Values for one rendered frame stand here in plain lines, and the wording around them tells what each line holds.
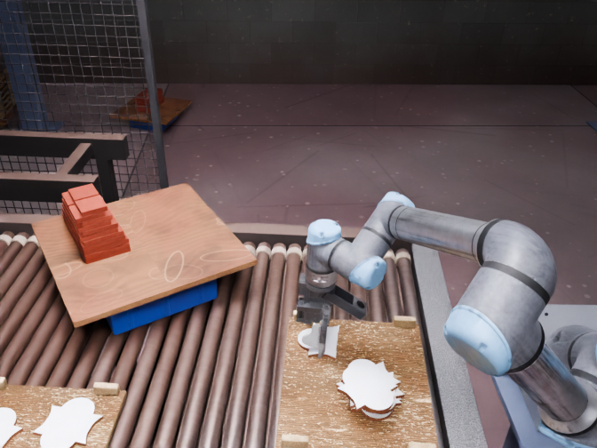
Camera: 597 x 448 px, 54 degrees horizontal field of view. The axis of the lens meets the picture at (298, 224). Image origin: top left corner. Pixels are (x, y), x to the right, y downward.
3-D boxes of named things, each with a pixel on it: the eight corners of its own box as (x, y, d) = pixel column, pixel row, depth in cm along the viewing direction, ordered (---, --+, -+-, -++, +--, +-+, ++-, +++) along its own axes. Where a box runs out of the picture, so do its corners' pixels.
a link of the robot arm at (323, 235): (328, 241, 125) (299, 225, 130) (325, 281, 132) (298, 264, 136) (351, 227, 130) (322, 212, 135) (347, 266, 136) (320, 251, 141)
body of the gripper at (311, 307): (299, 304, 149) (301, 267, 143) (333, 308, 149) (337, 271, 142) (296, 324, 143) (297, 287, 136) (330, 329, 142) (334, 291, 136)
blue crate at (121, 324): (179, 244, 188) (176, 218, 182) (220, 299, 166) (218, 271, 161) (81, 274, 174) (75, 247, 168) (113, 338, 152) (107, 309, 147)
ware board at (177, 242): (187, 187, 198) (187, 182, 197) (257, 264, 163) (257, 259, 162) (32, 228, 176) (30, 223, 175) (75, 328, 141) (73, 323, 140)
